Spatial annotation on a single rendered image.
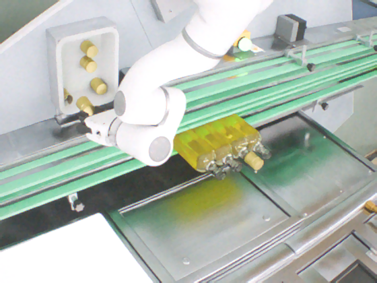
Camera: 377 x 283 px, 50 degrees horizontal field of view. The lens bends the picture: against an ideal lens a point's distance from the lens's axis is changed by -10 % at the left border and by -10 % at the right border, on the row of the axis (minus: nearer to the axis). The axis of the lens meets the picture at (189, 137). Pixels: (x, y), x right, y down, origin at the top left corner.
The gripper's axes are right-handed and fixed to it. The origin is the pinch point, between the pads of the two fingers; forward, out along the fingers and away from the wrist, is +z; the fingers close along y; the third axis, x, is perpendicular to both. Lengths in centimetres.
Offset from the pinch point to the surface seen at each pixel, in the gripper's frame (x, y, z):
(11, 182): -12.0, -22.9, 5.9
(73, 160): -11.8, -5.4, 4.9
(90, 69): 8.7, 6.3, 11.1
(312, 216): -40, 51, -29
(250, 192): -33, 41, -12
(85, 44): 15.4, 6.0, 11.5
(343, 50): -1, 105, -4
